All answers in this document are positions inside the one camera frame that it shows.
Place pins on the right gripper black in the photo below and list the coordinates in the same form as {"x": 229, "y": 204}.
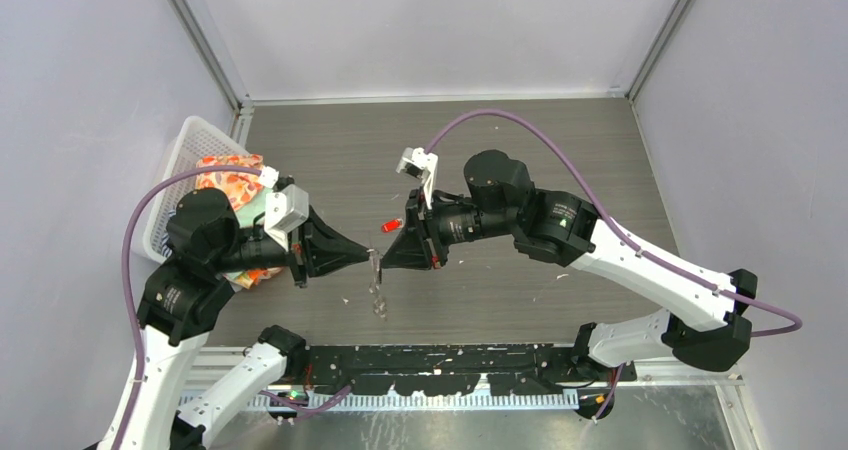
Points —
{"x": 410, "y": 249}

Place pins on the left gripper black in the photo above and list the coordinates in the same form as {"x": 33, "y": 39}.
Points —
{"x": 306, "y": 247}

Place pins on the silver perforated keyring plate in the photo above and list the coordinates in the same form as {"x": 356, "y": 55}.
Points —
{"x": 379, "y": 301}

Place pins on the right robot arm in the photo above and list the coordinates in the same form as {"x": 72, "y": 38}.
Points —
{"x": 700, "y": 313}

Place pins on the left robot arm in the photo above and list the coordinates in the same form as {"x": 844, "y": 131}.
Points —
{"x": 179, "y": 308}

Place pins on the red key tag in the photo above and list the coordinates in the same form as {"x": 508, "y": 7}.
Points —
{"x": 392, "y": 225}

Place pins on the mint green cloth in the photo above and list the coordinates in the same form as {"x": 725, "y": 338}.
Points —
{"x": 250, "y": 210}

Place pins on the orange floral cloth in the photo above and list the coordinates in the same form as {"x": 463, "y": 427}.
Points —
{"x": 239, "y": 189}

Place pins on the white plastic basket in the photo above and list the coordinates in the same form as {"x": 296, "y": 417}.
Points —
{"x": 196, "y": 139}

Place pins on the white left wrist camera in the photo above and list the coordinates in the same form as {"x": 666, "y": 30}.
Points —
{"x": 286, "y": 206}

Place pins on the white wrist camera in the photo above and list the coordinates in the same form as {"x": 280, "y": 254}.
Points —
{"x": 421, "y": 166}
{"x": 286, "y": 206}

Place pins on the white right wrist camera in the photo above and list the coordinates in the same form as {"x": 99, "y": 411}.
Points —
{"x": 421, "y": 166}

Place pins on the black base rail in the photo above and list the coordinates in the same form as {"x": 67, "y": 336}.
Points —
{"x": 444, "y": 370}

